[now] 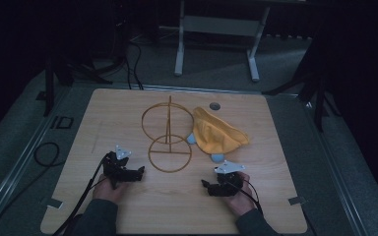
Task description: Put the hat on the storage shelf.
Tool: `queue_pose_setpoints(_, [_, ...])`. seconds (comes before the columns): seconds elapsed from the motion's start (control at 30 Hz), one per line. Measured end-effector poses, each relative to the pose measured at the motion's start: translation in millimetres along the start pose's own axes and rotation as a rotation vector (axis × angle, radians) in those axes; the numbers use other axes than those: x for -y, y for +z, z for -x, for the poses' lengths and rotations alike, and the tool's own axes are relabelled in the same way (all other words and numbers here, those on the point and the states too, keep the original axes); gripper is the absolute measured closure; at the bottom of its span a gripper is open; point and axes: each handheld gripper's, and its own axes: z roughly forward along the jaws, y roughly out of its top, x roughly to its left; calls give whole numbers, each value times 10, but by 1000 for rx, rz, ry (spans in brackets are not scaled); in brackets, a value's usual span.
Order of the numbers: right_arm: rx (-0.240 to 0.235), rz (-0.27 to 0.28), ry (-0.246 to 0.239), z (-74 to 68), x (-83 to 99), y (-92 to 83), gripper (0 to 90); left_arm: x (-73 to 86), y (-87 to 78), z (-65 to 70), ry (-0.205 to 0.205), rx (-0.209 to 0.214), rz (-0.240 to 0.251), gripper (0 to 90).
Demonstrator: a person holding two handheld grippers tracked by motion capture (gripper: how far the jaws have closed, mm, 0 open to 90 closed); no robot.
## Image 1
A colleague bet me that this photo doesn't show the black background cables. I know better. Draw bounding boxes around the black background cables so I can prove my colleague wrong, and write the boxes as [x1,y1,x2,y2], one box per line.
[123,37,145,91]

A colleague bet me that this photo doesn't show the person's left hand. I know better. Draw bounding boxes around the person's left hand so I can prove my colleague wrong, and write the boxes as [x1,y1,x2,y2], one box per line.
[93,174,130,206]

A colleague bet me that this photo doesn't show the looped black floor cable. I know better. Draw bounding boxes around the looped black floor cable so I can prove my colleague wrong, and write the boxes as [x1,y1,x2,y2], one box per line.
[32,141,61,168]

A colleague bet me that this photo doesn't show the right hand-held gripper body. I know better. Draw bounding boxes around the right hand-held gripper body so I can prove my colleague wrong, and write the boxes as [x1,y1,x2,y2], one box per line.
[210,159,247,198]

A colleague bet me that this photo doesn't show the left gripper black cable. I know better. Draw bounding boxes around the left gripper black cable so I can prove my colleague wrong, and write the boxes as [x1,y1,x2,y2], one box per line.
[51,156,108,236]

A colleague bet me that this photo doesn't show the person's right hand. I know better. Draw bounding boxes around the person's right hand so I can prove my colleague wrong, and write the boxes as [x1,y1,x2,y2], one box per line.
[223,171,258,218]

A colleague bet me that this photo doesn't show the yellow hat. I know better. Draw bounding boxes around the yellow hat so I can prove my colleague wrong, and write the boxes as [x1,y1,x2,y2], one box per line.
[186,106,251,164]

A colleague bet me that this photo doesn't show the black tripod stand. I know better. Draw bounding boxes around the black tripod stand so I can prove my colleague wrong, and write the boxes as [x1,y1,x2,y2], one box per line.
[42,48,114,118]
[261,29,343,134]

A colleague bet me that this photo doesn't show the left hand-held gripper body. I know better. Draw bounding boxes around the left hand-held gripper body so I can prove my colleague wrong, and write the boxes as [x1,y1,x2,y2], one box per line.
[102,144,140,190]

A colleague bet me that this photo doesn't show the grey tape piece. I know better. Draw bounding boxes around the grey tape piece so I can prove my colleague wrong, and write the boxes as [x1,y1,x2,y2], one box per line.
[46,197,64,210]
[287,195,308,207]

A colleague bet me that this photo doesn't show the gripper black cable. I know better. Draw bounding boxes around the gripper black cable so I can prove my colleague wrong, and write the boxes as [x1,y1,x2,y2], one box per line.
[224,178,264,215]
[51,156,108,236]

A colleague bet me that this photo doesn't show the white desk frame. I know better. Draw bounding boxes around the white desk frame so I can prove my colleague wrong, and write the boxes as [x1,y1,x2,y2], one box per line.
[173,0,273,84]

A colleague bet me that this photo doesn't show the gold wire hat stand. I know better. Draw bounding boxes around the gold wire hat stand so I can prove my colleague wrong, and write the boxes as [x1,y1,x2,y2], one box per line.
[140,94,195,174]

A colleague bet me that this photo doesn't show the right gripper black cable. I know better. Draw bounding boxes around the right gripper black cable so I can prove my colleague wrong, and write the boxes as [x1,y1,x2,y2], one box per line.
[224,178,264,215]

